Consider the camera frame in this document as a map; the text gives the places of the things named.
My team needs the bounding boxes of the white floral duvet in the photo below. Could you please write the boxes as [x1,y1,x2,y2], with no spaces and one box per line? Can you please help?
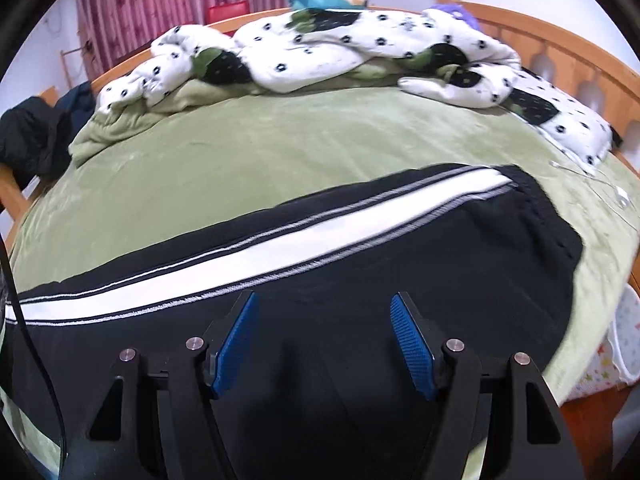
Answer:
[96,8,614,167]

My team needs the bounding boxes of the black jacket on bedframe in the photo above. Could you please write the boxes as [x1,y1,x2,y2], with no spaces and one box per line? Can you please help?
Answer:
[1,96,70,190]

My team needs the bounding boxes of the white star-patterned bin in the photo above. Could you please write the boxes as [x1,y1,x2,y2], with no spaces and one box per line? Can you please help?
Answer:
[567,285,640,401]

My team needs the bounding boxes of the wooden coat rack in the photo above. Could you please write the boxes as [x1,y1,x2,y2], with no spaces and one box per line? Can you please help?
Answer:
[58,40,94,89]

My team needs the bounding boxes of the green plush bed blanket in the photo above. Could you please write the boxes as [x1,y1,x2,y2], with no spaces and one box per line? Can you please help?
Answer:
[11,82,638,399]

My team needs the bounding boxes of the black sweatpants with white stripe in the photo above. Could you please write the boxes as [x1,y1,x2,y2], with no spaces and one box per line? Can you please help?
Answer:
[4,165,582,479]

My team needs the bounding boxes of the dark blue garment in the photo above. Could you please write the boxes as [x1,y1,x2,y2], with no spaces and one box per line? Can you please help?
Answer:
[54,81,96,133]

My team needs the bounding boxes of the teal patterned pillow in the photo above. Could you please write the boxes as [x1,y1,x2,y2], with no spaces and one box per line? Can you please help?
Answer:
[288,0,368,11]

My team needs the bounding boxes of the purple plush toy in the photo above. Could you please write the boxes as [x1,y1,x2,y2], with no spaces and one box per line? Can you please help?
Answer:
[432,3,482,30]

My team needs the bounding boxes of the white charger cable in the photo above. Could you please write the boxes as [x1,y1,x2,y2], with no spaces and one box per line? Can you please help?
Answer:
[548,159,639,231]

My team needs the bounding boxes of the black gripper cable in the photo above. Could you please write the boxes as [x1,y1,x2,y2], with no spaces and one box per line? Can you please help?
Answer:
[0,234,68,480]

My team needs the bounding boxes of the right red chair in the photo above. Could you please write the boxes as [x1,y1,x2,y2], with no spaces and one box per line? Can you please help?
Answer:
[206,0,250,24]

